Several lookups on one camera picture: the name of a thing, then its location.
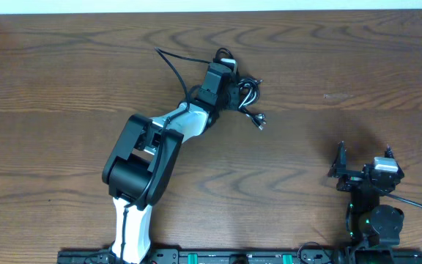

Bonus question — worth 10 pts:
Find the black and white USB cable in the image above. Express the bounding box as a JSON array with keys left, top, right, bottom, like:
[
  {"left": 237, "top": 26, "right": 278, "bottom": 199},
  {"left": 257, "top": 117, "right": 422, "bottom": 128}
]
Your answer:
[{"left": 237, "top": 77, "right": 263, "bottom": 110}]

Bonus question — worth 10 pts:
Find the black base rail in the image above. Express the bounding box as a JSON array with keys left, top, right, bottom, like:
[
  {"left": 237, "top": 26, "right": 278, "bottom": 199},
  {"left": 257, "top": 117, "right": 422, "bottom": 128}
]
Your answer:
[{"left": 56, "top": 248, "right": 422, "bottom": 264}]

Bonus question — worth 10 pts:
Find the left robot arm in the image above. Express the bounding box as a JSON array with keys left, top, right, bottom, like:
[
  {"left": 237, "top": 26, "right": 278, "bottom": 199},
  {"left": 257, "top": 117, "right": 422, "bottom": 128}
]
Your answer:
[{"left": 102, "top": 59, "right": 238, "bottom": 263}]

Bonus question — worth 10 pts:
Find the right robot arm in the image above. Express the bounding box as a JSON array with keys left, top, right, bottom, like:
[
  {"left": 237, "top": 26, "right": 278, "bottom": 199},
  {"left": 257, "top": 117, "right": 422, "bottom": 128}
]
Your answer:
[{"left": 327, "top": 142, "right": 404, "bottom": 263}]

